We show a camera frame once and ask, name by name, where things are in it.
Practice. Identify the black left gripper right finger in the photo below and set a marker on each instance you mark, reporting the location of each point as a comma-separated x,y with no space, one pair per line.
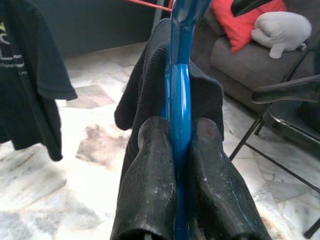
217,195

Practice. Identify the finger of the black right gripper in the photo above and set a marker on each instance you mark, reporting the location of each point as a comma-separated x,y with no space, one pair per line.
243,6

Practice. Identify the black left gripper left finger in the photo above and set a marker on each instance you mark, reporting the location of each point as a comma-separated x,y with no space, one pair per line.
147,195

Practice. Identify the blue plastic hanger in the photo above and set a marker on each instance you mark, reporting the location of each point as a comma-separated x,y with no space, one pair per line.
178,100

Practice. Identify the dark navy knit shirt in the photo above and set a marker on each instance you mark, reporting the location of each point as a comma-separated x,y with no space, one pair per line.
147,82

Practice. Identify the red plastic hanger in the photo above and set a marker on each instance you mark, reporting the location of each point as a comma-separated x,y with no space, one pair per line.
155,6

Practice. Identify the red cushion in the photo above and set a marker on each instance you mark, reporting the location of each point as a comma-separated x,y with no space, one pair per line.
237,27

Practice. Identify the grey seal plush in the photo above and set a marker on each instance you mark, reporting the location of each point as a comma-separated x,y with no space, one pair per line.
280,30

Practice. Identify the dark brown sofa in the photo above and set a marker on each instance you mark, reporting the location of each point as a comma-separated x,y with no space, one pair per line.
237,65

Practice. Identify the black folding chair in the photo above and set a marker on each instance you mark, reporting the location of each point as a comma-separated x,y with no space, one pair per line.
287,90

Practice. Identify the black tv cabinet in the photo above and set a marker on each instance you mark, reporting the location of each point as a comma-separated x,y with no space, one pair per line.
100,25

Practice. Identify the black printed T-shirt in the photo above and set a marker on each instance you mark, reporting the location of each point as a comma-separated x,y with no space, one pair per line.
30,87

